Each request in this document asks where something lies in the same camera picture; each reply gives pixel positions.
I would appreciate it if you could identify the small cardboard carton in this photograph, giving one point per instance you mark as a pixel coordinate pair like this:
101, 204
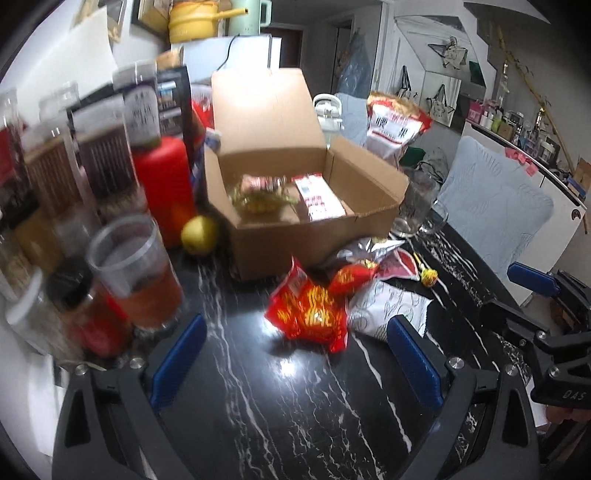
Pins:
581, 177

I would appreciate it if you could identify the large red and white bag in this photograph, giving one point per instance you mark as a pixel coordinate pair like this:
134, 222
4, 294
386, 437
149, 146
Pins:
392, 129

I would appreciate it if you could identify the glass mug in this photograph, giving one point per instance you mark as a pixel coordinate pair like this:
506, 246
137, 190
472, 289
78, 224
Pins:
415, 203

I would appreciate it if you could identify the yellow pot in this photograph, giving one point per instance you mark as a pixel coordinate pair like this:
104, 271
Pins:
194, 21

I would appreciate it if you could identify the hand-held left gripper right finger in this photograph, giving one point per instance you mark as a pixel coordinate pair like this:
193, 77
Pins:
415, 364

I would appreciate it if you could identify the cardboard box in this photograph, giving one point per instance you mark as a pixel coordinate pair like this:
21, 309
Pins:
295, 249

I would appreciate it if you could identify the red and white snack packet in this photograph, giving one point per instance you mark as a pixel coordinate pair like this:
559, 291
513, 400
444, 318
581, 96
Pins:
318, 198

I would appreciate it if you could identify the pink sticky notes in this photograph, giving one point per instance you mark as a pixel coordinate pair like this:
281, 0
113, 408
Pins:
521, 159

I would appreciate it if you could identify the black snack bag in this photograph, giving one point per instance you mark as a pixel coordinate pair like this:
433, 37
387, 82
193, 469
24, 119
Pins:
173, 106

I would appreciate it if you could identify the small red snack packet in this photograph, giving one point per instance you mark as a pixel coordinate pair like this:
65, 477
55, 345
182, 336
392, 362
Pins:
353, 277

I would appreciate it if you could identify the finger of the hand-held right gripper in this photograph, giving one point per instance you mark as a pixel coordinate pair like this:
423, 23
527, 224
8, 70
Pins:
512, 318
531, 278

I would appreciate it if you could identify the pink snack packet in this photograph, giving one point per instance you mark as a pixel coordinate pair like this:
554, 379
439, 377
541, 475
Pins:
397, 267

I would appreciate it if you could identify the white patterned snack packet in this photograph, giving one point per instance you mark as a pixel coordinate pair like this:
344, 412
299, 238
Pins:
388, 309

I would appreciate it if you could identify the canvas tote bag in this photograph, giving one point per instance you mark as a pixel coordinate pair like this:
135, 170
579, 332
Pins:
406, 87
441, 106

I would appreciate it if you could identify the green electric kettle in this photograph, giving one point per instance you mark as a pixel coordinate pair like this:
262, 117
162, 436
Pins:
251, 14

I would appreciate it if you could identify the row of cosmetic bottles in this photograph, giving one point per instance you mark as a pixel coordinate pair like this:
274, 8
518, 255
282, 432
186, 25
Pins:
508, 120

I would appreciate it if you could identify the red canister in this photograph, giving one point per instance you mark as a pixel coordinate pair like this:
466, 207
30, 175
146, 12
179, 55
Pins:
164, 184

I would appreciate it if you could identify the white fridge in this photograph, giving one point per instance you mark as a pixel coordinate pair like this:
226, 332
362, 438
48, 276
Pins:
249, 53

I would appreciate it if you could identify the crinkled red snack packet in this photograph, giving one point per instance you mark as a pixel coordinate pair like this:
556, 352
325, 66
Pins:
309, 309

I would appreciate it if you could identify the white water jug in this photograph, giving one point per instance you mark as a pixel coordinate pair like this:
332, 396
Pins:
328, 113

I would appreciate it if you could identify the white foam board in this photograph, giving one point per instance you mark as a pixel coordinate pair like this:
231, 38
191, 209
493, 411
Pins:
69, 55

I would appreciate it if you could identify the gold lollipop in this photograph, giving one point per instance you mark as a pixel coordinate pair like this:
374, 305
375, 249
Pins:
428, 276

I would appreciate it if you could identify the silver foil snack packet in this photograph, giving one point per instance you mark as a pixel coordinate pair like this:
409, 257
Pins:
364, 251

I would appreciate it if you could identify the framed picture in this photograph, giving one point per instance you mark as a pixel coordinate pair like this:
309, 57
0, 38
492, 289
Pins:
152, 14

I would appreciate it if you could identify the cluster of clear jars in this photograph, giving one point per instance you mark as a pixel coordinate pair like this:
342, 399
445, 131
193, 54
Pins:
106, 157

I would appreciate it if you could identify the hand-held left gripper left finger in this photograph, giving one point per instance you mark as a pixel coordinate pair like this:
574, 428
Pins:
180, 360

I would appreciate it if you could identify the brown door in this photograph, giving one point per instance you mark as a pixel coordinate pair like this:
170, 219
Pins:
291, 46

